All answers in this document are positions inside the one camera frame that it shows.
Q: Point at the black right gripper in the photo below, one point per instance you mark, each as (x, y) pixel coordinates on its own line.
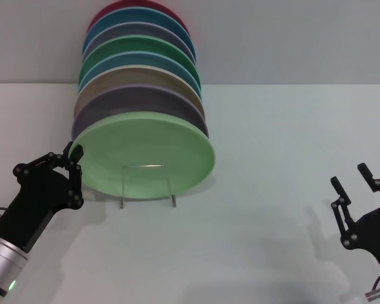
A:
(373, 231)

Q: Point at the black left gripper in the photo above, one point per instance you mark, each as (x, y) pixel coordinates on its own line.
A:
(28, 206)

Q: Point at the light green plate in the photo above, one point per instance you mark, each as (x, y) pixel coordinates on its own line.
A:
(152, 145)

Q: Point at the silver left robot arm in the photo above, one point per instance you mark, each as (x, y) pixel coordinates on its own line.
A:
(3, 263)

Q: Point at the lavender plate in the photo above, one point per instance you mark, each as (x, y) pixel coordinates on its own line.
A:
(130, 99)

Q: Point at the tan plate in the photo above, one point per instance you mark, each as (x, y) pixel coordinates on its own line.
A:
(130, 77)

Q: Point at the light blue plate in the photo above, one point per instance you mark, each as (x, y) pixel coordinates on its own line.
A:
(130, 59)

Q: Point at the dark green plate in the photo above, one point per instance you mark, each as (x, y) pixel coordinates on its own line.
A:
(130, 44)

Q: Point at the grey purple plate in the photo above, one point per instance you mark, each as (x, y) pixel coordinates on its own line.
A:
(130, 30)

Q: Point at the teal blue plate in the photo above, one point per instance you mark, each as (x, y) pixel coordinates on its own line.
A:
(130, 17)

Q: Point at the maroon plate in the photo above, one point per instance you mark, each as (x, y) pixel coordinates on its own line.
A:
(114, 8)

